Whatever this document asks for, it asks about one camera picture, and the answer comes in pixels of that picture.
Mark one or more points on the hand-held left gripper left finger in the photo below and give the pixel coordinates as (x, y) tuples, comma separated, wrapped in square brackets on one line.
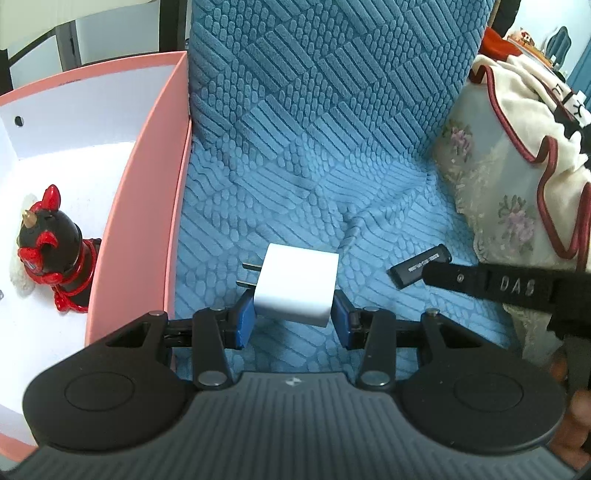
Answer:
[(244, 318)]

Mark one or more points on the person's right hand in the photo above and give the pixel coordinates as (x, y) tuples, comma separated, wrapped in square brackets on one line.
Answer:
[(577, 424)]

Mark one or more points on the blue chair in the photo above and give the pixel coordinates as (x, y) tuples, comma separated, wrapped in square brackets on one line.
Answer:
[(559, 42)]

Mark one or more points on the red black bull figurine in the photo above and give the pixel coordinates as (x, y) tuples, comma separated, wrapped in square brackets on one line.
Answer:
[(55, 235)]

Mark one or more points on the cream cloth with red trim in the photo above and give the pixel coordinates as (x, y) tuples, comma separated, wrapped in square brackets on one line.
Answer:
[(521, 92)]

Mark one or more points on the white wall charger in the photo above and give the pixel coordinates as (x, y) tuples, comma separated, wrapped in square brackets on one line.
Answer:
[(295, 281)]

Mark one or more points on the white cabinet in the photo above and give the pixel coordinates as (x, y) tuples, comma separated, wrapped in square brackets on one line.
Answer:
[(115, 41)]

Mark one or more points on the floral cushion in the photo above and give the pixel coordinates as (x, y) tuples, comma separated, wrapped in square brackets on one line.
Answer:
[(503, 184)]

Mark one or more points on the pink cardboard box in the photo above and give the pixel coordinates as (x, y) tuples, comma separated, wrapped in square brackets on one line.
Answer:
[(143, 207)]

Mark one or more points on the blue textured blanket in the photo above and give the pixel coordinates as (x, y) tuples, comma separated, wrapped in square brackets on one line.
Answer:
[(323, 138)]

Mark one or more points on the black usb stick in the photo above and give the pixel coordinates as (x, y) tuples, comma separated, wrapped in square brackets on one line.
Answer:
[(411, 272)]

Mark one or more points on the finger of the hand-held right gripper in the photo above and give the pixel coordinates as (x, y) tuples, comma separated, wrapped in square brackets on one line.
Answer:
[(457, 278)]

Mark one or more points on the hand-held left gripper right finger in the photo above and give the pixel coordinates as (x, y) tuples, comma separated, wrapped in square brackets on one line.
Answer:
[(342, 319)]

